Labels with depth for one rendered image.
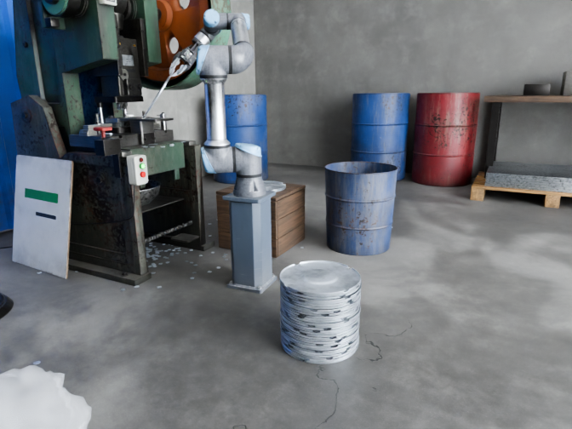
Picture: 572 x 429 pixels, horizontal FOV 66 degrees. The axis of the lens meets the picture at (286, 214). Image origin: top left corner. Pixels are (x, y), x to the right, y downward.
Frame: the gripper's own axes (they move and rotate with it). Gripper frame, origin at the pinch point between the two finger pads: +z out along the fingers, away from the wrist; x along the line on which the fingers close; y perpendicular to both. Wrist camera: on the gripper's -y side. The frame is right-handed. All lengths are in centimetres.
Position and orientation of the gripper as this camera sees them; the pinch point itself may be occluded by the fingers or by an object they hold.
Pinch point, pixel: (171, 73)
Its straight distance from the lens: 237.6
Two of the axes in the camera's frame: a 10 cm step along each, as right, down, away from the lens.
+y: 4.2, 2.4, -8.8
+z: -6.3, 7.7, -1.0
